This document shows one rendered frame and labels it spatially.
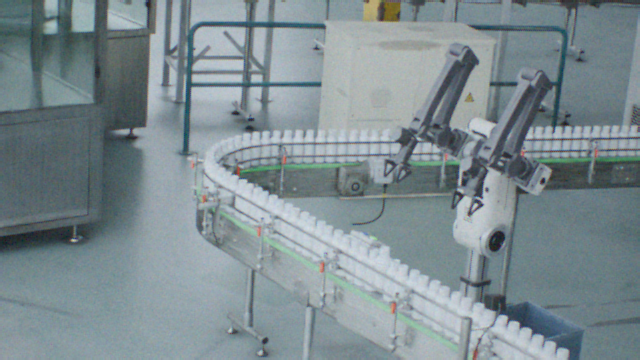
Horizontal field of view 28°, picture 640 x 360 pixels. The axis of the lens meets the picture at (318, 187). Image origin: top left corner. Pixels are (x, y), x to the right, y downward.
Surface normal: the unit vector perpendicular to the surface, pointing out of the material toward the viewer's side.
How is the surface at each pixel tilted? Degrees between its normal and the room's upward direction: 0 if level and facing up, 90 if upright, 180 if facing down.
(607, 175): 90
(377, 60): 90
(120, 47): 90
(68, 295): 0
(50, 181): 90
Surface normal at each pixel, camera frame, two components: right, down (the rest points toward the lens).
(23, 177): 0.59, 0.29
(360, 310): -0.80, 0.12
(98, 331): 0.07, -0.95
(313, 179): 0.31, 0.32
